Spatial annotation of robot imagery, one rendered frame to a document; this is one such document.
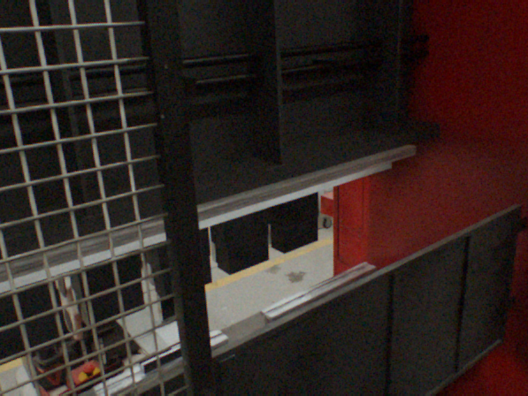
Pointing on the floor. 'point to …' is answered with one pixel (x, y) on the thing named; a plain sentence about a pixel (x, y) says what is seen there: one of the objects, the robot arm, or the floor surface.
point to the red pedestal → (327, 204)
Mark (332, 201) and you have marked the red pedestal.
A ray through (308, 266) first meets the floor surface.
